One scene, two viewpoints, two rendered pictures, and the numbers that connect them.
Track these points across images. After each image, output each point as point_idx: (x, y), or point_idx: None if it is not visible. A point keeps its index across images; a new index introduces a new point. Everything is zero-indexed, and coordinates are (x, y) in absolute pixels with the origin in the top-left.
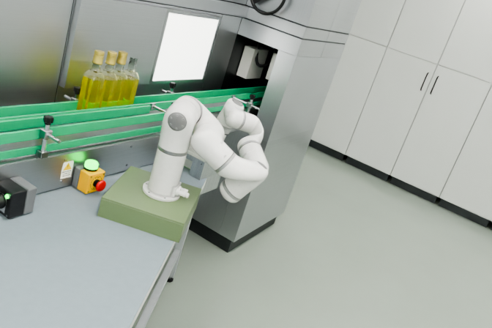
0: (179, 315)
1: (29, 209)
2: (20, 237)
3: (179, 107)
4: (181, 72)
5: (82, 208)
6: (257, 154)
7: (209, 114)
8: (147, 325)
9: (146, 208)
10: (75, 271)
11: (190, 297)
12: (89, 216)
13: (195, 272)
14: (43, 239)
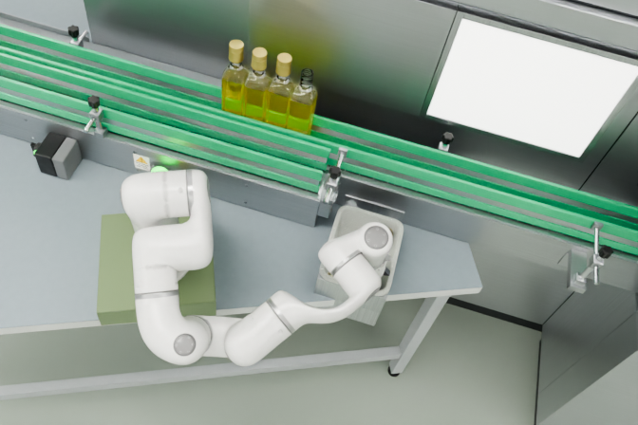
0: (331, 412)
1: (63, 176)
2: (16, 194)
3: (126, 182)
4: (509, 125)
5: (112, 211)
6: (245, 329)
7: (197, 220)
8: (290, 382)
9: (106, 262)
10: None
11: (379, 413)
12: (99, 223)
13: (439, 399)
14: (24, 211)
